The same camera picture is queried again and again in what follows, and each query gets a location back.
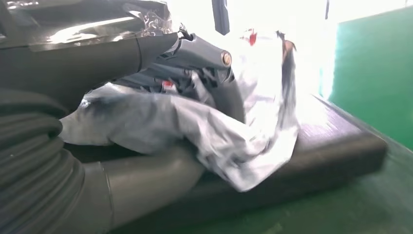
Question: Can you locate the grey parcel bag red print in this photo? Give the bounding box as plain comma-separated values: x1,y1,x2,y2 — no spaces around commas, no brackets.
59,27,323,194

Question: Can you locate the green conveyor belt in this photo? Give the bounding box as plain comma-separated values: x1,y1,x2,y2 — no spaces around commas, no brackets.
319,6,413,151

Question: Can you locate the dark green table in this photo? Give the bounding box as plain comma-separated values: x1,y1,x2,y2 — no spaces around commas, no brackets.
110,129,413,234

